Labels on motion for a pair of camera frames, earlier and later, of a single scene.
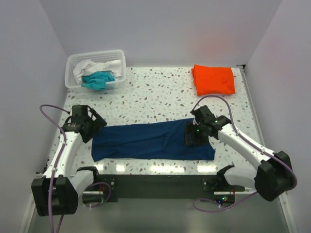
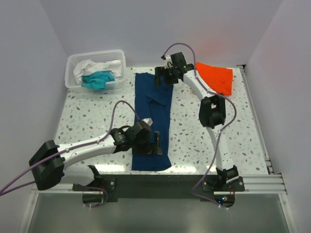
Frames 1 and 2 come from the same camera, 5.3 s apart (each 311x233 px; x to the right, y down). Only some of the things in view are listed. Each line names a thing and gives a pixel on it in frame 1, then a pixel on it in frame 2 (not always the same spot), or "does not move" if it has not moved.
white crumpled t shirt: x=88 y=66 does not move
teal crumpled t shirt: x=96 y=80 does not move
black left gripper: x=98 y=124 → x=150 y=148
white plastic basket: x=117 y=55 does not move
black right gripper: x=189 y=127 → x=161 y=71
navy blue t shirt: x=164 y=141 → x=154 y=103
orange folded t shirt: x=213 y=80 does not move
